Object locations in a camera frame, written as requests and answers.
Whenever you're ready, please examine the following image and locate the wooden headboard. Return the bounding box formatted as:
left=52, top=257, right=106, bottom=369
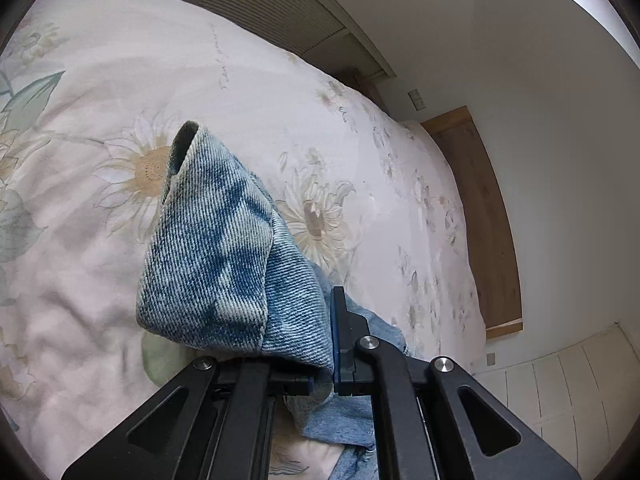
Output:
left=422, top=106, right=524, bottom=340

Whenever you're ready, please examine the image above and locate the right wall switch plate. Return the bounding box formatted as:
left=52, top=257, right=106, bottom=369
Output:
left=408, top=89, right=425, bottom=110

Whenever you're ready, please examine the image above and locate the blue denim jacket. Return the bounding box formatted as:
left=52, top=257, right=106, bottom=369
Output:
left=134, top=120, right=417, bottom=480

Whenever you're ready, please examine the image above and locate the floral pink bed cover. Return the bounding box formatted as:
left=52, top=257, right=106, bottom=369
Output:
left=1, top=0, right=486, bottom=479

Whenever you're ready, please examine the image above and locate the wooden nightstand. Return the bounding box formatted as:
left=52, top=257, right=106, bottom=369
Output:
left=331, top=68, right=388, bottom=114

